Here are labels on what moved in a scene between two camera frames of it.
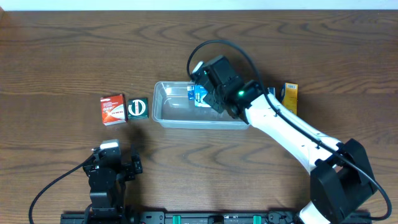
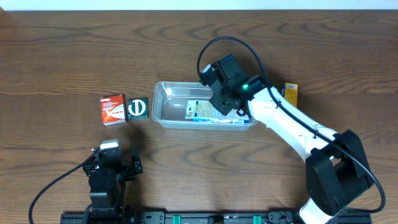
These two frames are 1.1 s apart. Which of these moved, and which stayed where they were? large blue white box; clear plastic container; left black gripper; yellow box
Moved: large blue white box
Stayed: left black gripper; clear plastic container; yellow box
